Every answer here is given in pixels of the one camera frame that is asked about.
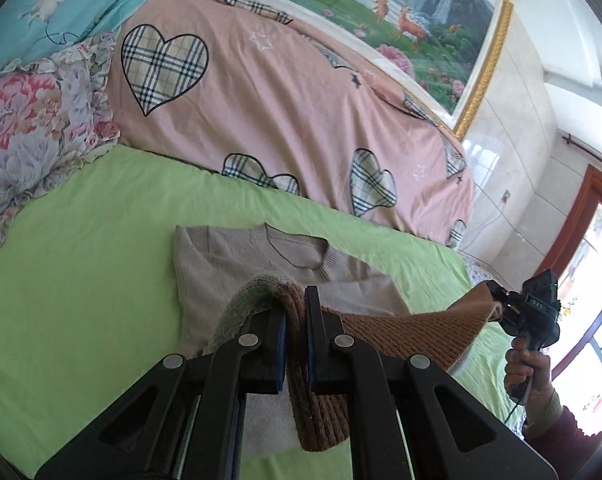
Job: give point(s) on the pink heart-patterned duvet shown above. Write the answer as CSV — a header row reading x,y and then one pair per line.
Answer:
x,y
245,90

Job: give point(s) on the curtain rod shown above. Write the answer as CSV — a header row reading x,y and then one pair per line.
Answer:
x,y
581,147

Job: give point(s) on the person's right hand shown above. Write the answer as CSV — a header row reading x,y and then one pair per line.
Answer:
x,y
533,367

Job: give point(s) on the beige knit sweater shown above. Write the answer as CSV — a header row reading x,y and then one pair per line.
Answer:
x,y
213,264

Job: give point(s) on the gold-framed landscape painting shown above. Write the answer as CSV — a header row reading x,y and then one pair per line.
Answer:
x,y
442,52

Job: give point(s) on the green bed sheet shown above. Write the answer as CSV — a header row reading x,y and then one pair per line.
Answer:
x,y
88,289

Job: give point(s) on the pink purple floral pillow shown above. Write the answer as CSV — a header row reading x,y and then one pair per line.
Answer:
x,y
55,117

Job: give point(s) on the brown knit garment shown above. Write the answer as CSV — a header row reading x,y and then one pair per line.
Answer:
x,y
317,422

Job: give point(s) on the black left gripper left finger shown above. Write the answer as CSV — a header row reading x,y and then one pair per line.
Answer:
x,y
184,418

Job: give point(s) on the brown wooden window frame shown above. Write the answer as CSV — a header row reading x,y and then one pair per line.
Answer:
x,y
565,246

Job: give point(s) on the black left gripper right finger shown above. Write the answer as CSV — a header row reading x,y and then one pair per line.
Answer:
x,y
408,419

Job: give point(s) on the wall socket with white cable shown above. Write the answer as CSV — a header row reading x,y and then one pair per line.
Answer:
x,y
487,229

